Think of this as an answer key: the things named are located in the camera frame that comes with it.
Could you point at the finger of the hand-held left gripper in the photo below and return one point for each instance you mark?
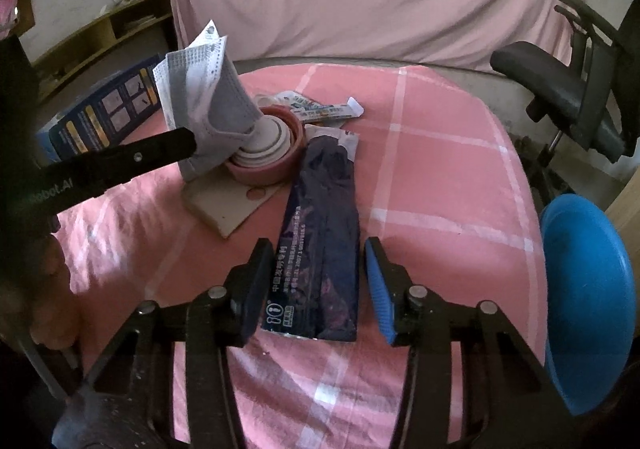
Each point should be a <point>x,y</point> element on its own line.
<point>145,156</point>

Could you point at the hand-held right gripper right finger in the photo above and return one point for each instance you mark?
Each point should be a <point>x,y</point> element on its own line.
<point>381,286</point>

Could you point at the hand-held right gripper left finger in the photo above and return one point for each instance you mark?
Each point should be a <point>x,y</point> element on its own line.
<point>254,281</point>

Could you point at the dark blue snack packet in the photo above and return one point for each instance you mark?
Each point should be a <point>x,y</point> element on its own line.
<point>325,239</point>

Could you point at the grey face mask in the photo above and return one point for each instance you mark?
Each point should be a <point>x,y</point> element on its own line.
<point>227,99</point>

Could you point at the white printed sachet wrapper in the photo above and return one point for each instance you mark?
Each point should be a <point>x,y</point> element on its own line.
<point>325,110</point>

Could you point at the blue round stool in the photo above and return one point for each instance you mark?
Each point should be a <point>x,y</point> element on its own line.
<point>585,299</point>

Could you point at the person's left hand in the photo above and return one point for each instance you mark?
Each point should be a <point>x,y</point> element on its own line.
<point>52,289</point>

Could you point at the blue printed box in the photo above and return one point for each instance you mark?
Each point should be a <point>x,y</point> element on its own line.
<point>100,114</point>

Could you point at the brown cardboard piece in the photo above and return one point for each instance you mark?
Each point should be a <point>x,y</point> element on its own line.
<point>225,209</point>

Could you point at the pink checked tablecloth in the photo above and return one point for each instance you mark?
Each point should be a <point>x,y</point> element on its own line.
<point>440,189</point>

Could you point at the pink collapsible cup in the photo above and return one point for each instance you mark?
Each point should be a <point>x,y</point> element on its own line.
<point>272,164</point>

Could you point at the wooden shelf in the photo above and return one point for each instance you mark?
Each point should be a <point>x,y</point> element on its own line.
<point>95,36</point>

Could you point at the white plastic lid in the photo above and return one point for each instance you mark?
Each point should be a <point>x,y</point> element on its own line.
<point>264,100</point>

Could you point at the white printed receipt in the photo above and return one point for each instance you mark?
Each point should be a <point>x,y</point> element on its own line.
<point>207,36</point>

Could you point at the grey office chair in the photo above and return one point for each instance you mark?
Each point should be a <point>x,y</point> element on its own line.
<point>560,89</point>

